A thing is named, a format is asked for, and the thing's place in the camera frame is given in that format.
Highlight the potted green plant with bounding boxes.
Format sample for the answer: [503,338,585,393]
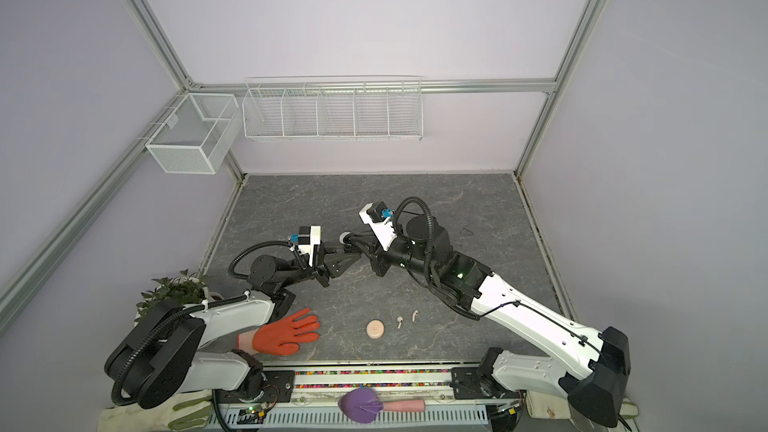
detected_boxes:
[134,269,211,323]

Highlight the white mesh box basket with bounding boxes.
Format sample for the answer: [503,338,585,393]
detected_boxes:
[146,93,243,175]

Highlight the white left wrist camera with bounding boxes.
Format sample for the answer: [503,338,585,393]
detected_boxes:
[289,225,322,267]

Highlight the purple pink brush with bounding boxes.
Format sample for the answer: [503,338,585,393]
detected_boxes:
[338,387,426,424]

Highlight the red rubber glove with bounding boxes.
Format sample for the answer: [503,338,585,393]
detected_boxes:
[237,308,321,356]

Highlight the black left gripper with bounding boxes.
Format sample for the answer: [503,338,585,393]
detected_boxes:
[278,240,360,290]

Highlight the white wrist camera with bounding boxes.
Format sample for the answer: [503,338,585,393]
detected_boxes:
[359,201,397,251]
[289,225,322,267]

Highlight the white vented rail base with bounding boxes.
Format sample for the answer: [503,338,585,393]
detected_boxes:
[221,404,490,431]

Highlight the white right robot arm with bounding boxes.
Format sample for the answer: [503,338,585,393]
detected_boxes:
[340,196,631,428]

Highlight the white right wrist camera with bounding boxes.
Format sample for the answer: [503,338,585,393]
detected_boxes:
[359,201,397,251]

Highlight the white wire wall shelf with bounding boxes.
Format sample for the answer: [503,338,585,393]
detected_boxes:
[242,75,424,141]

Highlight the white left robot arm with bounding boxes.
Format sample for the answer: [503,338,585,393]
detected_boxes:
[104,241,363,409]

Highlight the pink round charging case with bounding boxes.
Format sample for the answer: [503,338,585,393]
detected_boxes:
[366,319,386,340]

